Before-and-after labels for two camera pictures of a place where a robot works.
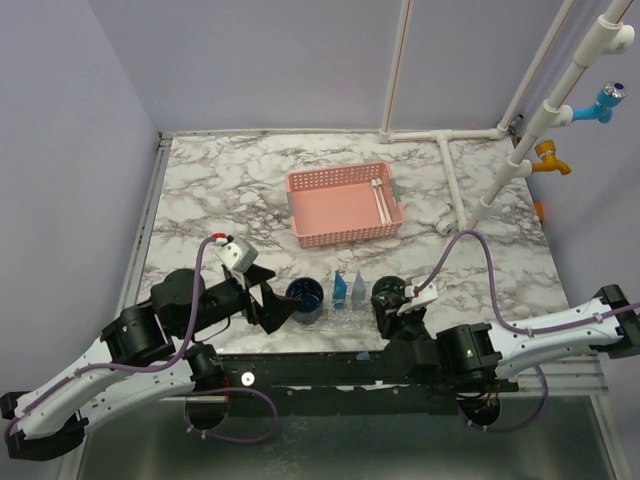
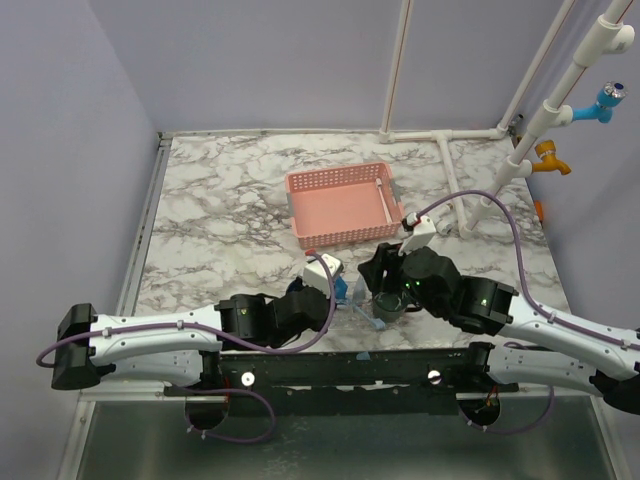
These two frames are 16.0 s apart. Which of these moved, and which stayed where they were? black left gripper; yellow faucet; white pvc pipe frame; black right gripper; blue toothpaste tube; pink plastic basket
Moved: black right gripper; black left gripper
Stayed: yellow faucet; blue toothpaste tube; white pvc pipe frame; pink plastic basket
